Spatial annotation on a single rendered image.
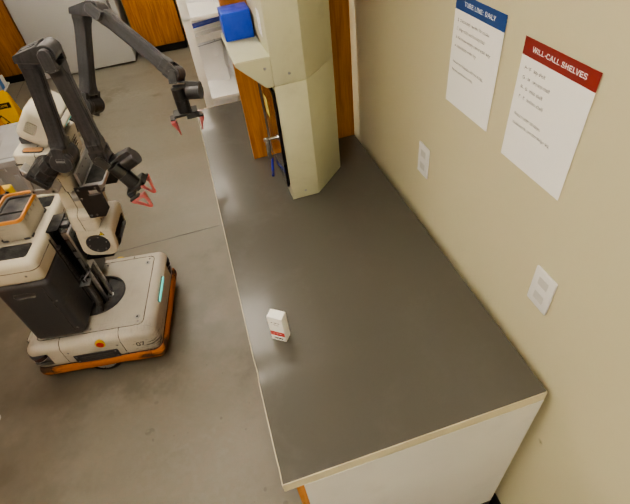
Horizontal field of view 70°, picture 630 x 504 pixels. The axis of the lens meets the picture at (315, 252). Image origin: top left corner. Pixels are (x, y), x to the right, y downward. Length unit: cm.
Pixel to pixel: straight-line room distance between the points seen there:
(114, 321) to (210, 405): 66
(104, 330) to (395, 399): 170
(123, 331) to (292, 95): 149
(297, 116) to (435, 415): 106
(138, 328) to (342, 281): 130
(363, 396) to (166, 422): 140
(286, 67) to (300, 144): 29
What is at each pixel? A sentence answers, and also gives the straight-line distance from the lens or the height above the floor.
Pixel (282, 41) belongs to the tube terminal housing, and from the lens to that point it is 154.
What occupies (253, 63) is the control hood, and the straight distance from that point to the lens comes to 155.
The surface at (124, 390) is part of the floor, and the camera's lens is 264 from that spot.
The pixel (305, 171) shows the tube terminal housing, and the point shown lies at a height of 106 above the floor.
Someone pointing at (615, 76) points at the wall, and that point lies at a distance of 94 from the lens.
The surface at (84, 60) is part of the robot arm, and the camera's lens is 222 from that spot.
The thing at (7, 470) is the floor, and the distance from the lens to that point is 274.
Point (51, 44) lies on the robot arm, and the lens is 172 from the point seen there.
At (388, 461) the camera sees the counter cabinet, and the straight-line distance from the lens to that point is 126.
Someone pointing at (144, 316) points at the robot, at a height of 28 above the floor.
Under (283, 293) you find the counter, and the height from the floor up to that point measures 94.
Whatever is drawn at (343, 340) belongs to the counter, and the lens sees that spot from 133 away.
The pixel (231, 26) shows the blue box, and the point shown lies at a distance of 172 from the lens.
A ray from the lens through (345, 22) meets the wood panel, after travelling 200.
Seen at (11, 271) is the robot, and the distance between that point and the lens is 231.
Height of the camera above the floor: 204
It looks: 44 degrees down
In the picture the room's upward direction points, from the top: 8 degrees counter-clockwise
